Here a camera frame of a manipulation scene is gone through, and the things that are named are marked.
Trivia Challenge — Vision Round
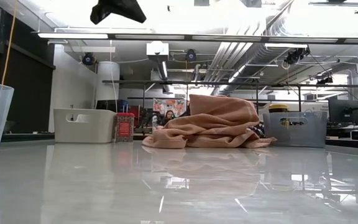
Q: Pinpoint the red spice tin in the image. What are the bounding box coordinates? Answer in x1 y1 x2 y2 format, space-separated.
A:
116 112 135 143

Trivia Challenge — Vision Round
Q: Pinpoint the black round ceiling fixture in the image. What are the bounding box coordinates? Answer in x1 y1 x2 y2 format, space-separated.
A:
185 49 198 62
81 52 96 66

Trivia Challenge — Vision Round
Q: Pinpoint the white ceiling box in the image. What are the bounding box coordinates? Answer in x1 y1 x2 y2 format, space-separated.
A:
146 41 170 57

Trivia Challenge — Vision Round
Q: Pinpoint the white cylindrical column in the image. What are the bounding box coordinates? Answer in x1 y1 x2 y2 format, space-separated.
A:
96 61 121 102

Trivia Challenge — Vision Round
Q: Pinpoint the blue container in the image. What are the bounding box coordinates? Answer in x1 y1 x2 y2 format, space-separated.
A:
116 99 129 113

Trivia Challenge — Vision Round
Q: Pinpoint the floral poster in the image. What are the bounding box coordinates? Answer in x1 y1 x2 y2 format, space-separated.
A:
152 98 186 125

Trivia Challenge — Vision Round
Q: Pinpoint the red chair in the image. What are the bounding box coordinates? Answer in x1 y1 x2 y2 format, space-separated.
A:
128 105 143 128

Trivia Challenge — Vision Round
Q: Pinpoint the person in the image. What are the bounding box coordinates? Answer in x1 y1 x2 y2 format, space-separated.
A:
163 110 177 125

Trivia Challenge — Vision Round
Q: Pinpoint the white plastic bin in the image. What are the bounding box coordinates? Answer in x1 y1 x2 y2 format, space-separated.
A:
53 108 117 144

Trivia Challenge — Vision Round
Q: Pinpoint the pink cloth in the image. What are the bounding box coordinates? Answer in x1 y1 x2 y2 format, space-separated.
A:
142 94 277 149

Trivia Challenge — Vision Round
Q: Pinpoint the grey plastic bin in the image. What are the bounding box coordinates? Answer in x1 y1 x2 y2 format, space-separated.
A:
262 111 328 149

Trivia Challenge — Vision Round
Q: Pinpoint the black computer monitor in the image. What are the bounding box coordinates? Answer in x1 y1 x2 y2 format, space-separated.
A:
328 99 358 125

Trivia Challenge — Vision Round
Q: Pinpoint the overhead frame bar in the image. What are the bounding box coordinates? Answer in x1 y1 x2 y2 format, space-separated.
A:
37 30 358 45

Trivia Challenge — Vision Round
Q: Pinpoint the black horizontal rail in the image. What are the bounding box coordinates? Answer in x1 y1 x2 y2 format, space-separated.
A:
102 79 358 88

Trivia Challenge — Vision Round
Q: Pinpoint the black ceiling camera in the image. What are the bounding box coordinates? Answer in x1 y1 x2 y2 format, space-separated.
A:
283 47 311 65

